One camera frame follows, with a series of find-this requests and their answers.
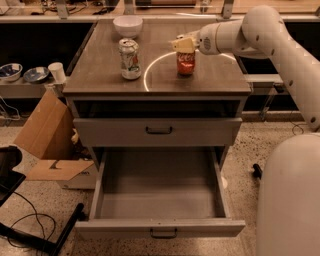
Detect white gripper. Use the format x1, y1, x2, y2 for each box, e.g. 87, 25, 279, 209
171, 24, 219, 55

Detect red coke can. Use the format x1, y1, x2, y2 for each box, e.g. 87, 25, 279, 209
176, 52, 195, 75

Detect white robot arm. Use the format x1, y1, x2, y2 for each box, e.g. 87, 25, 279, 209
172, 5, 320, 256

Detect white green soda can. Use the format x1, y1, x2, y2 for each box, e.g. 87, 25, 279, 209
118, 38, 141, 80

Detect grey drawer cabinet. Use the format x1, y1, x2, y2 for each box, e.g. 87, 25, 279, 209
63, 19, 251, 161

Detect closed grey top drawer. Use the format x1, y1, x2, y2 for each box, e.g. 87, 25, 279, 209
74, 118, 242, 147

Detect open grey middle drawer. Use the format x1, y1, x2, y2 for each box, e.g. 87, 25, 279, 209
76, 147, 245, 239

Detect white ceramic bowl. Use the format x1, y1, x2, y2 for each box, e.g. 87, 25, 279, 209
113, 15, 143, 38

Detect grey side shelf right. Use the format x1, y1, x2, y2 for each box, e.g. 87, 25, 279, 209
244, 74, 286, 95

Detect grey side shelf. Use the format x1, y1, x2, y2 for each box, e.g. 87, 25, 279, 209
0, 78, 64, 99
244, 74, 286, 95

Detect white paper cup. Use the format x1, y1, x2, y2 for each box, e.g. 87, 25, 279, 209
48, 62, 66, 84

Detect black stand leg right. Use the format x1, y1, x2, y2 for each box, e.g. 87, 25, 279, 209
253, 164, 262, 179

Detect blue patterned bowl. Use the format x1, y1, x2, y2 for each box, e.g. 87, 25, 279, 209
23, 67, 49, 83

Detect brown cardboard box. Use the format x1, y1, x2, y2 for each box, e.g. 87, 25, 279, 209
14, 91, 97, 189

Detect grey side shelf left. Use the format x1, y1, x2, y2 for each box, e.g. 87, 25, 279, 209
0, 78, 64, 99

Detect black stand base left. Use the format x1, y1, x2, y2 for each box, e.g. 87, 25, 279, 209
0, 145, 85, 256

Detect black floor cable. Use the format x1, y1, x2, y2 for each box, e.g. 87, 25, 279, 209
0, 189, 58, 251

